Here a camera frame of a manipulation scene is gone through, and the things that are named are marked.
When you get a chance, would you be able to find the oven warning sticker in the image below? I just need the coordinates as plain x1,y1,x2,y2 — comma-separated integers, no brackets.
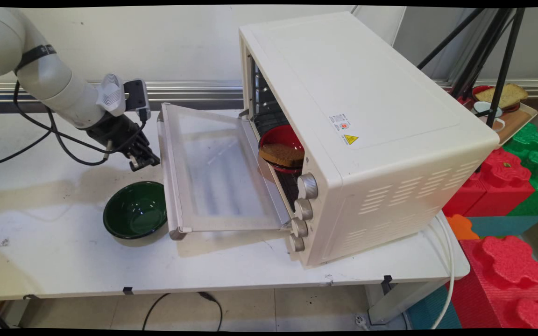
328,113,360,146

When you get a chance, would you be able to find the orange foam block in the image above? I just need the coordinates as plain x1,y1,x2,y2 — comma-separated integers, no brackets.
446,214,480,241

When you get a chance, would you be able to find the teal foam mat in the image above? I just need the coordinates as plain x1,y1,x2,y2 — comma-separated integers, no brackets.
406,285,462,330

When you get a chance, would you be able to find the red bowl under bread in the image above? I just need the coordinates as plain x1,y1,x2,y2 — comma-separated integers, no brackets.
472,85,523,113

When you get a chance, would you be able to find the teal foam block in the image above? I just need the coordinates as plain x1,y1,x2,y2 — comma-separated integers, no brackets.
467,215,538,239

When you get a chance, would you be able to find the glass oven door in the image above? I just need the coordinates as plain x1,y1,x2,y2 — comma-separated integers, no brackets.
157,103,298,241

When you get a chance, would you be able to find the aluminium wall rail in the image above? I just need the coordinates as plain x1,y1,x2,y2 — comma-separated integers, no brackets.
0,78,538,105

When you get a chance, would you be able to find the bread slice with crust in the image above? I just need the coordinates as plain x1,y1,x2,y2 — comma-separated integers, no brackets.
474,83,529,109

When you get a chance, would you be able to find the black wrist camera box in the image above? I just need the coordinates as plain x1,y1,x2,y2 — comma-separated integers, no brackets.
123,79,151,123

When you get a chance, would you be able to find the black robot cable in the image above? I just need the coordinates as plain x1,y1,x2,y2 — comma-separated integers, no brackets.
0,110,56,166
14,82,147,167

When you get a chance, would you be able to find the white cup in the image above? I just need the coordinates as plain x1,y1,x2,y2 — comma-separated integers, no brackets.
473,101,506,132

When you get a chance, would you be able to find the white oven power cord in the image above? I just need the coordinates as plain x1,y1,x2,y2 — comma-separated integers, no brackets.
354,212,457,330

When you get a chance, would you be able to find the brown toast slice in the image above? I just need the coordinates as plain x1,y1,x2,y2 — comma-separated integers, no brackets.
258,143,305,169

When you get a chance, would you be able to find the beige serving tray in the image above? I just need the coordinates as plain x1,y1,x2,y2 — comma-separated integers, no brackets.
471,100,538,146

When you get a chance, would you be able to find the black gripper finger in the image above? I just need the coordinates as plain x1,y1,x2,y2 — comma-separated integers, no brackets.
136,136,161,168
128,148,147,171

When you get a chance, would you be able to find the large red foam block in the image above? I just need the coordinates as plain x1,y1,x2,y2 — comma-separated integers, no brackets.
450,235,538,330

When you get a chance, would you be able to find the dark green bowl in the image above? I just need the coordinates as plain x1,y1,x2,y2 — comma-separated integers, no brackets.
103,181,169,241

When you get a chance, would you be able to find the cream white toaster oven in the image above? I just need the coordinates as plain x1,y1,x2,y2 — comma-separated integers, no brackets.
239,12,501,269

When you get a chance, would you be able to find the red enamel bowl black rim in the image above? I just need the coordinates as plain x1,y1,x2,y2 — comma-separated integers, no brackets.
258,125,305,175

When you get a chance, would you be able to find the black floor cable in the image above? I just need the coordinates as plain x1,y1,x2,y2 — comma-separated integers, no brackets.
142,292,224,332

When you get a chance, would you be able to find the white table leg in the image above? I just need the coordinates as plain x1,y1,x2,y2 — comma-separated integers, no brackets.
366,279,449,326

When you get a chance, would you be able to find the green foam block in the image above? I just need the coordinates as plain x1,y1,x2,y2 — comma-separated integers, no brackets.
503,122,538,217

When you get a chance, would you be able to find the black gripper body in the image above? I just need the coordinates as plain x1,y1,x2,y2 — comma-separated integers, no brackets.
85,111,151,157

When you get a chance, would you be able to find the black tripod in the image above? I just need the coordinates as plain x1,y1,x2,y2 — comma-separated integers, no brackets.
416,7,527,129

